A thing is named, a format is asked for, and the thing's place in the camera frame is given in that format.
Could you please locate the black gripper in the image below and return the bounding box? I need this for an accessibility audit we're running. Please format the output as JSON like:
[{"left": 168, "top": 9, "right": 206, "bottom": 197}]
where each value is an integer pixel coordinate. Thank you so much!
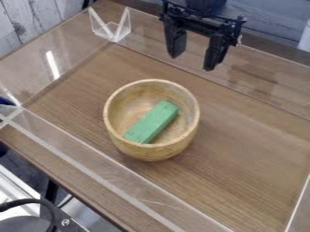
[{"left": 160, "top": 0, "right": 247, "bottom": 72}]

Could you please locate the brown wooden bowl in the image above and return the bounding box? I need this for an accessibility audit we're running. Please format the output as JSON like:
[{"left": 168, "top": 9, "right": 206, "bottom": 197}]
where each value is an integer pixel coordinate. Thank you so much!
[{"left": 103, "top": 79, "right": 200, "bottom": 161}]

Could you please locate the black metal table leg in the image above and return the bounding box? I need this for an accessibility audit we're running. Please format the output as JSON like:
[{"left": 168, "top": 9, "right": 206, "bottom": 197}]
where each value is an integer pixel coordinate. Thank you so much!
[{"left": 45, "top": 180, "right": 59, "bottom": 203}]

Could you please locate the black bracket with screw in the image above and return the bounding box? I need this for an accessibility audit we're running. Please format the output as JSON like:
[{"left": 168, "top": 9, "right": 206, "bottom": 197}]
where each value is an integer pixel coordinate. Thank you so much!
[{"left": 40, "top": 205, "right": 89, "bottom": 232}]

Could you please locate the green rectangular block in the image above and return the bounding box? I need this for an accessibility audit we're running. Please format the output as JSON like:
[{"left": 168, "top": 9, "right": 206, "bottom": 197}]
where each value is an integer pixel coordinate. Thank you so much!
[{"left": 123, "top": 101, "right": 179, "bottom": 144}]

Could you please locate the black cable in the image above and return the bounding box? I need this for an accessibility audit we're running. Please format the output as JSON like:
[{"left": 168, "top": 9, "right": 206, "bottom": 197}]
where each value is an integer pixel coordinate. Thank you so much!
[{"left": 0, "top": 198, "right": 59, "bottom": 232}]

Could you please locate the clear acrylic enclosure wall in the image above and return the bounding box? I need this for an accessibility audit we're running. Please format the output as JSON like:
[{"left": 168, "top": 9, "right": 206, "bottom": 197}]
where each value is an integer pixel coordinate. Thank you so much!
[{"left": 0, "top": 3, "right": 310, "bottom": 232}]

